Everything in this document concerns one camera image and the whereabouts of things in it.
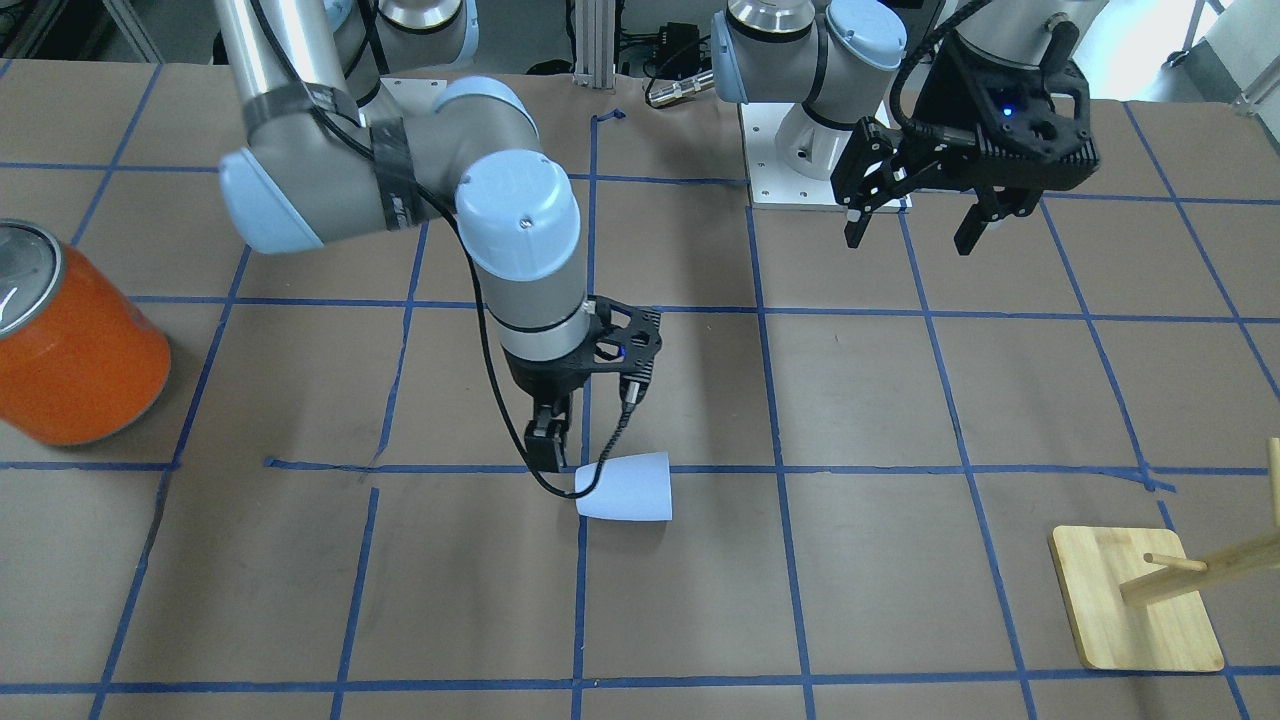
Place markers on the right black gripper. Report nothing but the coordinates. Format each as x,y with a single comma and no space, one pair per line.
545,383

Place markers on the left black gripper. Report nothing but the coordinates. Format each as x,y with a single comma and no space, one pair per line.
942,98

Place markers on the white plastic cup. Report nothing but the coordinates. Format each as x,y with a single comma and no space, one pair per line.
632,488

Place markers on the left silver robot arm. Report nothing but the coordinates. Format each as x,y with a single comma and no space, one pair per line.
845,60

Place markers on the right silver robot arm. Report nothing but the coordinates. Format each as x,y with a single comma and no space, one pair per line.
318,168

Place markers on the wooden mug tree stand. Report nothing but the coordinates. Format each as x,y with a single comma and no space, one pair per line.
1132,596

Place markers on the orange cylindrical bin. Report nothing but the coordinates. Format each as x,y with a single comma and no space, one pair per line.
79,361

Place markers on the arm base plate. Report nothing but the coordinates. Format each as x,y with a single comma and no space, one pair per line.
789,157
411,95

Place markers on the aluminium frame post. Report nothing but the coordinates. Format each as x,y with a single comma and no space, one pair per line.
594,37

